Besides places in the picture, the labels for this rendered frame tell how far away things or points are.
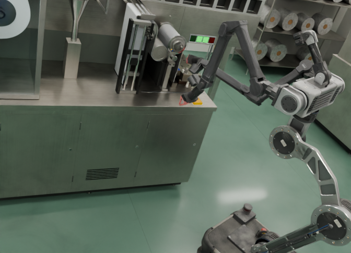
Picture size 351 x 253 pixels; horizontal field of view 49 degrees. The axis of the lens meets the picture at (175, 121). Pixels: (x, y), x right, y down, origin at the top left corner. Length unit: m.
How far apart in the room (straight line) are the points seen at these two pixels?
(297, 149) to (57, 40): 1.84
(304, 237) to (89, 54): 1.99
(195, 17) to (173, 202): 1.54
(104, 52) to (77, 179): 1.00
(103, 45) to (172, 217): 1.47
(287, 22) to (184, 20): 3.32
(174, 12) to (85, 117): 1.12
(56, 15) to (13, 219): 1.46
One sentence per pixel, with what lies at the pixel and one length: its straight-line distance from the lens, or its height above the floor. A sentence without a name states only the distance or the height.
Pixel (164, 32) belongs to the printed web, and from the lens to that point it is 2.96.
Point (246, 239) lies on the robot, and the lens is 2.92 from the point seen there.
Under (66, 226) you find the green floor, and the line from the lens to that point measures 2.98.
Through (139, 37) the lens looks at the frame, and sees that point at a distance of 2.63.
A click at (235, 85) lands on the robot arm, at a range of 2.58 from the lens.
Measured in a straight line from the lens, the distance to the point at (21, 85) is 2.51.
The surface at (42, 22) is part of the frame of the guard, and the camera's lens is 2.33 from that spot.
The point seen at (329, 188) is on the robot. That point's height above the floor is 1.05.
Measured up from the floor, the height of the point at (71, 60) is 1.04.
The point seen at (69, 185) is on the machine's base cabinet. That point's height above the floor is 0.17.
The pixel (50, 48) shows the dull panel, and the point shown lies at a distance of 3.02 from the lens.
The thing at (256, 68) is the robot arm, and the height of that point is 1.52.
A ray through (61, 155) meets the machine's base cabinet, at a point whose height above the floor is 0.47.
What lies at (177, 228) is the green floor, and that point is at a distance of 3.13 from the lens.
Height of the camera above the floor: 2.25
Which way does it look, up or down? 31 degrees down
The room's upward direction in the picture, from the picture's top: 17 degrees clockwise
